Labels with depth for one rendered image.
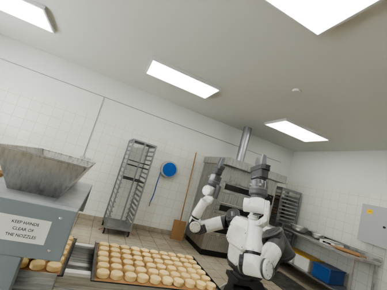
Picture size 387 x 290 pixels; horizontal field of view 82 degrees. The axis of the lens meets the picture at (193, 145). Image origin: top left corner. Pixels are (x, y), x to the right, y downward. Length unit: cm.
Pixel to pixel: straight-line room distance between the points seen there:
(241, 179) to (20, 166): 444
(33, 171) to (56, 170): 7
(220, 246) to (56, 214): 441
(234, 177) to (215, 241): 135
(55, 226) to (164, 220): 476
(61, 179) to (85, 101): 441
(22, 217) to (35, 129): 451
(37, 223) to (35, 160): 21
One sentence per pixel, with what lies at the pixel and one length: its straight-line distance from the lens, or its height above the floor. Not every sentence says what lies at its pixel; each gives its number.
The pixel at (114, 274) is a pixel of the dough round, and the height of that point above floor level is 92.
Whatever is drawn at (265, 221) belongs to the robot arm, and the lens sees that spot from 110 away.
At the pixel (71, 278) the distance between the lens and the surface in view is 114.
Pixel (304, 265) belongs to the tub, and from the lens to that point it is 573.
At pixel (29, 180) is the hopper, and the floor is 122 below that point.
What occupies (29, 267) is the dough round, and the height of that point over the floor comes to 90.
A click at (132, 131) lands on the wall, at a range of 522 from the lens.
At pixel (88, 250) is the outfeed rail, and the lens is 141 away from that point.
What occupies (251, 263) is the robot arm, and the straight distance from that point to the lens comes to 108.
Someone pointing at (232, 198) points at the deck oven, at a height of 123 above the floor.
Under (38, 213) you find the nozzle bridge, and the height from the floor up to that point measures 115.
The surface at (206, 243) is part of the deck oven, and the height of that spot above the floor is 23.
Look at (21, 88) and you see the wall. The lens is 553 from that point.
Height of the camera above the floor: 138
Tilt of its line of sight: 8 degrees up
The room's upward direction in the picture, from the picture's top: 16 degrees clockwise
